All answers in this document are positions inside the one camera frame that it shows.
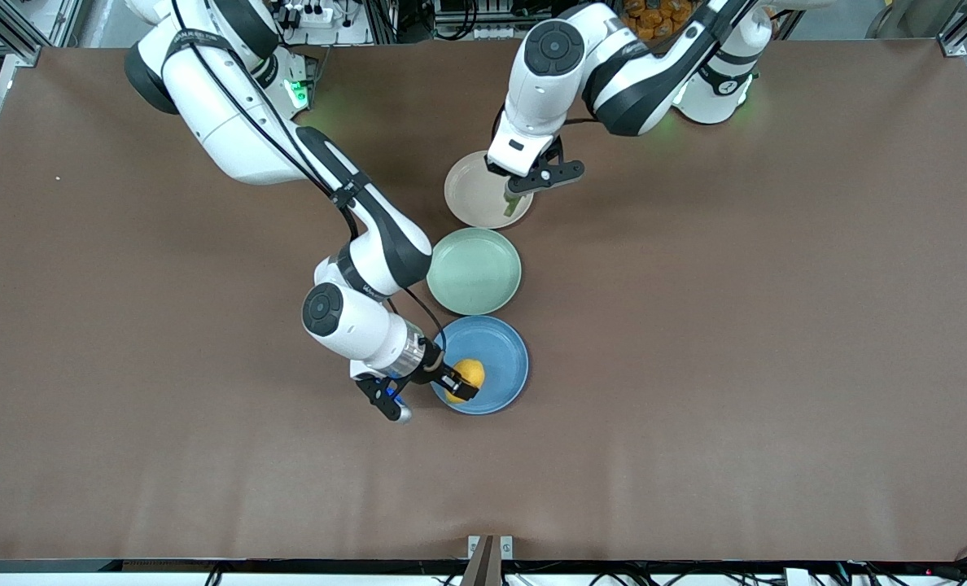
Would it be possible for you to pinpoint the white power strip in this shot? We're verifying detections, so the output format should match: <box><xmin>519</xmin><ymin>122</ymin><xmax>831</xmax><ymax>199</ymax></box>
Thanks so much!
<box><xmin>276</xmin><ymin>2</ymin><xmax>336</xmax><ymax>27</ymax></box>

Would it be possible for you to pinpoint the metal bracket at table edge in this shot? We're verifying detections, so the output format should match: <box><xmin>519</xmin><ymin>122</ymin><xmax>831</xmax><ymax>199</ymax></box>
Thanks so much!
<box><xmin>461</xmin><ymin>535</ymin><xmax>514</xmax><ymax>586</ymax></box>

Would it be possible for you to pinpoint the bag of oranges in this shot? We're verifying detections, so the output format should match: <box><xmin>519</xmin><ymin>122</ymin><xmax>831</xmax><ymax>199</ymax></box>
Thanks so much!
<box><xmin>622</xmin><ymin>0</ymin><xmax>700</xmax><ymax>42</ymax></box>

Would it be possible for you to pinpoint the yellow lemon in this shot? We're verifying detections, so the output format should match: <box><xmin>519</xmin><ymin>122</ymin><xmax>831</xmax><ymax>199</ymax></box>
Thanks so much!
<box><xmin>444</xmin><ymin>358</ymin><xmax>487</xmax><ymax>405</ymax></box>

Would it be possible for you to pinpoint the green round plate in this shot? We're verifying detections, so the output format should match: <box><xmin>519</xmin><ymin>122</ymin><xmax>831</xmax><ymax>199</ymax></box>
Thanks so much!
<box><xmin>426</xmin><ymin>227</ymin><xmax>523</xmax><ymax>317</ymax></box>

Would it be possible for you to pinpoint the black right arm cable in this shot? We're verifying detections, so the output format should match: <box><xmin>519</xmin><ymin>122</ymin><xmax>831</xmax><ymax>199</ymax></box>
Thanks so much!
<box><xmin>170</xmin><ymin>0</ymin><xmax>449</xmax><ymax>359</ymax></box>

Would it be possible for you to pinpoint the blue round plate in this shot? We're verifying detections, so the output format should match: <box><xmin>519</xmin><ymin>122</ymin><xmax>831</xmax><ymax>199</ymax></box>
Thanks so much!
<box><xmin>431</xmin><ymin>315</ymin><xmax>530</xmax><ymax>416</ymax></box>

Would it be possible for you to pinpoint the black table edge rail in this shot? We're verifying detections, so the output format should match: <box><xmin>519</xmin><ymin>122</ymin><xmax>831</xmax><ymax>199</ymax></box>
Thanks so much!
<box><xmin>0</xmin><ymin>558</ymin><xmax>967</xmax><ymax>575</ymax></box>

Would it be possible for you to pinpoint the black equipment rack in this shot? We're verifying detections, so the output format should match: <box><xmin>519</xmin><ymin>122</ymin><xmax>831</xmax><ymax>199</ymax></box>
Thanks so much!
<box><xmin>370</xmin><ymin>0</ymin><xmax>582</xmax><ymax>43</ymax></box>

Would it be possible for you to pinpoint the pink round plate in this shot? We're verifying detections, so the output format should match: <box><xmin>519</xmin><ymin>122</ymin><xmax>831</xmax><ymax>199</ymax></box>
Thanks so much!
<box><xmin>444</xmin><ymin>150</ymin><xmax>535</xmax><ymax>230</ymax></box>

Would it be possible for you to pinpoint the white box under table edge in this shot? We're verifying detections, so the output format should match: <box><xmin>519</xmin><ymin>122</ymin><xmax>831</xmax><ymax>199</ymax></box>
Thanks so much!
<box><xmin>785</xmin><ymin>567</ymin><xmax>851</xmax><ymax>586</ymax></box>

